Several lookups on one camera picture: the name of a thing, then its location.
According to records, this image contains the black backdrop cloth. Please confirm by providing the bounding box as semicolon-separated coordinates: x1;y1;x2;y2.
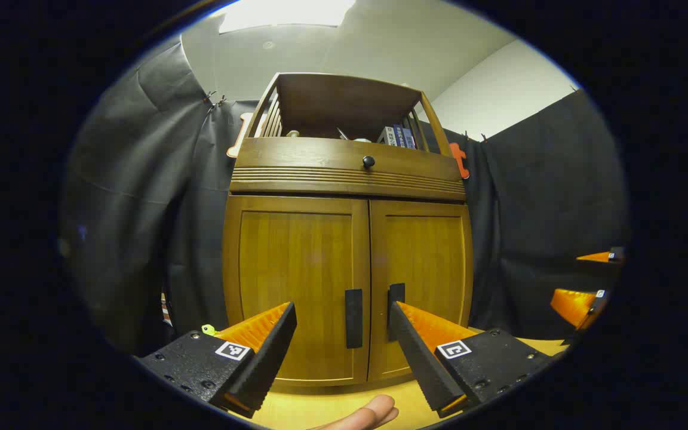
60;42;628;356

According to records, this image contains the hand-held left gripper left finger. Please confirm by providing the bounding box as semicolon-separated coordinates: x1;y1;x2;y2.
137;302;298;419

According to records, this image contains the ceiling light panel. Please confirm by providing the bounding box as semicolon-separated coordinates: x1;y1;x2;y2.
219;0;357;34

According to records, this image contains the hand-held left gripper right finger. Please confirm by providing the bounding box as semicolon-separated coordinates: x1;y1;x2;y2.
388;300;564;419

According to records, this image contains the wooden cabinet door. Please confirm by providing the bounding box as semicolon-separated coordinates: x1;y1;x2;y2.
223;195;371;386
368;199;475;382

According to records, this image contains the wooden double-door shoe cabinet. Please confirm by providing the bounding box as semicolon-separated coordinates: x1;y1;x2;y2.
222;72;475;389

